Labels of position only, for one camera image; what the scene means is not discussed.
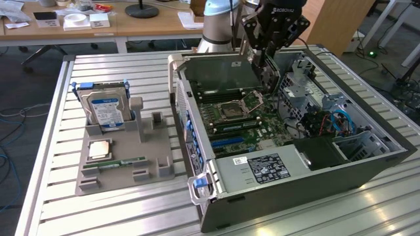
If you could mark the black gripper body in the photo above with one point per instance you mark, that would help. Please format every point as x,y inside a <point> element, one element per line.
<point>282,14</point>

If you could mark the black graphics card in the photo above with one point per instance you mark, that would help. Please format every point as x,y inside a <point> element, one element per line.
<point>268,73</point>

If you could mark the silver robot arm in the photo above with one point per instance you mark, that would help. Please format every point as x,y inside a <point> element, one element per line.
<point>216,32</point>

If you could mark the wooden cabinet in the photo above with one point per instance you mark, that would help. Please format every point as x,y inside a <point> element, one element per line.
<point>344,24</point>

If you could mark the brown cardboard box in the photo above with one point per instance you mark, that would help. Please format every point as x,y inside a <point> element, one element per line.
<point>196,7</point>

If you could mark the white papers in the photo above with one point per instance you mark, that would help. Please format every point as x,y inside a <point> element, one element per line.
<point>188,22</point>

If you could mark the device with green light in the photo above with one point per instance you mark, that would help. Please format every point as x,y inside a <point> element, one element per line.
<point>371,53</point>

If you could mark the perforated metal disk bay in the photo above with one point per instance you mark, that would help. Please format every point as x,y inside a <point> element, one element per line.
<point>295,98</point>

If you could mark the metal socket cover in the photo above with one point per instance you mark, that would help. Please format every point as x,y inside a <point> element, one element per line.
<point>254,99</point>

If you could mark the CPU socket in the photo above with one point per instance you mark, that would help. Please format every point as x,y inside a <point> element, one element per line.
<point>232,110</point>

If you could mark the black round lamp base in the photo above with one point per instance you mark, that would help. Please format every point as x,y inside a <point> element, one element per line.
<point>140,12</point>

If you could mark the blue slot latch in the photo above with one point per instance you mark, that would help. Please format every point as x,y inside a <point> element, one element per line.
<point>190,127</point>
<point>199,159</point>
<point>188,115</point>
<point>196,148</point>
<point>194,137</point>

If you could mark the green motherboard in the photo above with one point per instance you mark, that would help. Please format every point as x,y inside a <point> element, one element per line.
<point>250,137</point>

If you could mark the blue expansion slot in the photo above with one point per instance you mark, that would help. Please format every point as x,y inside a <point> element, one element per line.
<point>228,142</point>

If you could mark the small red item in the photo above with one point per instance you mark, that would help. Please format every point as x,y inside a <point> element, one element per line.
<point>102,8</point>

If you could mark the white cube box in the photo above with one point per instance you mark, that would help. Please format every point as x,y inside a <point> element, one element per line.
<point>100,18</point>

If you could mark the silver heatsink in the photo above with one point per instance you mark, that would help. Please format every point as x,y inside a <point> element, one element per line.
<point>268,145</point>

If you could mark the plain metal disk bay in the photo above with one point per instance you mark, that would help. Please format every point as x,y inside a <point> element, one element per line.
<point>360,142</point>

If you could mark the small dark item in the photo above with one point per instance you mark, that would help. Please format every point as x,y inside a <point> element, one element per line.
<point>84,7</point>

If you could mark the white flat box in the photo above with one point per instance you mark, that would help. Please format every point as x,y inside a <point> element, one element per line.
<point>76,27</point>

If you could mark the hard disk in blue caddy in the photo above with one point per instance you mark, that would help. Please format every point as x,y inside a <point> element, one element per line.
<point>104,110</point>

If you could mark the white tape roll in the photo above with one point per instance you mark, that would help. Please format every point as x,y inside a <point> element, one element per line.
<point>67,19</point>

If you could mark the grey power supply unit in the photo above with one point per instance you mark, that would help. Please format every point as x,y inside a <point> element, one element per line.
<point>236,172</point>

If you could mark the wooden desk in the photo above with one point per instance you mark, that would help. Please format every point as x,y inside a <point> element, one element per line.
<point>50,34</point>

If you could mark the white box with black top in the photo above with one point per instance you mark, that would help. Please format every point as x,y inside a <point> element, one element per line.
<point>46,16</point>

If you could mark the grey cup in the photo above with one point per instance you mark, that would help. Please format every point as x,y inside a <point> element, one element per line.
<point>47,3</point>

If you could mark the grey parts rack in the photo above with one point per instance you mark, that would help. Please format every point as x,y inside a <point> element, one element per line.
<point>131,157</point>

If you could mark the black chair base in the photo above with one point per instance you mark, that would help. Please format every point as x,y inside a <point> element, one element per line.
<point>43,50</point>

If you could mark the silver CPU chip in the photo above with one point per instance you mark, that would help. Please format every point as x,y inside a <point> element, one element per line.
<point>98,149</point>

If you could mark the open black PC case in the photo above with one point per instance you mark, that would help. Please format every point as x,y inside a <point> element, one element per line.
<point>295,201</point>

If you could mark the red and white card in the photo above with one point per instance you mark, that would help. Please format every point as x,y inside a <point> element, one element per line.
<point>16,25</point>

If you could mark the clear plastic bag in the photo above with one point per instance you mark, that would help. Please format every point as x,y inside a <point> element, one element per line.
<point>12,11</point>

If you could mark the white table frame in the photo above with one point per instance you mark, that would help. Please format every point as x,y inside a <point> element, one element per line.
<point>394,26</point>

